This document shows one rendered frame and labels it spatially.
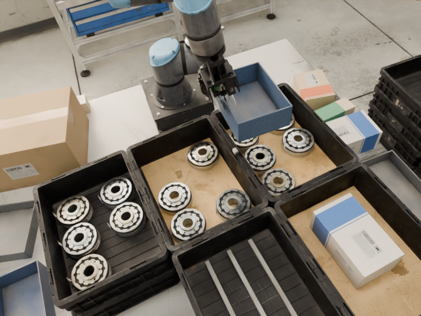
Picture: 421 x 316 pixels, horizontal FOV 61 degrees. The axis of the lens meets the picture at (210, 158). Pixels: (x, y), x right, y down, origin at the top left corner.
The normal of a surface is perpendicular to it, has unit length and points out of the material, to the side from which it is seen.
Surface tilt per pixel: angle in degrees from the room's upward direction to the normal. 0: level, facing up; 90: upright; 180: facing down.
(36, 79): 0
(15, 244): 0
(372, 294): 0
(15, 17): 90
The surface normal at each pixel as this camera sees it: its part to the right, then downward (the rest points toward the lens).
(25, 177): 0.18, 0.77
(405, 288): -0.11, -0.61
